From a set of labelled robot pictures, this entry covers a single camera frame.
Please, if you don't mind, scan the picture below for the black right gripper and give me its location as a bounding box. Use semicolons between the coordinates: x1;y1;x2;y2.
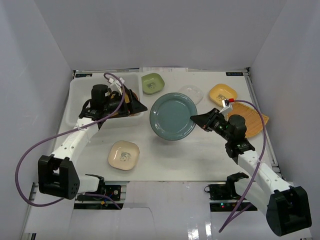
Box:
190;108;233;143

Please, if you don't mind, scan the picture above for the black square amber plate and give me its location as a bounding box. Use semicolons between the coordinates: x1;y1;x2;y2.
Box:
108;91;139;119

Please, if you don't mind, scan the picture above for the teal round plate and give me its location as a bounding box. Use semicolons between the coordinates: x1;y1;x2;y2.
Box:
149;92;198;141

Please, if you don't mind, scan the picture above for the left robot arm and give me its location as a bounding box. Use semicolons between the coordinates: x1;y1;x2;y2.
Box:
38;84;148;200

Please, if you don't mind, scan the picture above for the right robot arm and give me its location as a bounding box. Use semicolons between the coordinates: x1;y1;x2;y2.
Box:
190;108;312;237

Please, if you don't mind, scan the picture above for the white plastic bin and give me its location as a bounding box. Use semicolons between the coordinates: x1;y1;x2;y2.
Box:
64;72;144;129

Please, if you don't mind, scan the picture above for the green square panda dish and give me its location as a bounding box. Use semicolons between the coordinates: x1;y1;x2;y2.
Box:
141;73;165;95

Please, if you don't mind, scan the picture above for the clear glass plate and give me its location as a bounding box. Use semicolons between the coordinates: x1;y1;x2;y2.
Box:
178;85;204;105

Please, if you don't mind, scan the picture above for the yellow square panda dish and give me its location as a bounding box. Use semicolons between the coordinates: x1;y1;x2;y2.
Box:
208;83;238;107

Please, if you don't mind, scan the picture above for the cream square panda dish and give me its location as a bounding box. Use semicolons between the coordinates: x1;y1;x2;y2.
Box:
107;140;140;171

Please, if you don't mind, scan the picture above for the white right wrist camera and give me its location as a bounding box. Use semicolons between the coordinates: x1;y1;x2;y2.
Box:
219;98;235;117

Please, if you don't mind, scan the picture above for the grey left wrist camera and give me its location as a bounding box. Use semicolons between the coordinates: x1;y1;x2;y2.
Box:
107;77;125;95

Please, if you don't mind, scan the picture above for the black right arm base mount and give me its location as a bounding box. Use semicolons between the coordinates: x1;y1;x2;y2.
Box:
204;172;249;213

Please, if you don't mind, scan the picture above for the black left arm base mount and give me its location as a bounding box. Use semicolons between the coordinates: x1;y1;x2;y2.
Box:
73;185;124;210

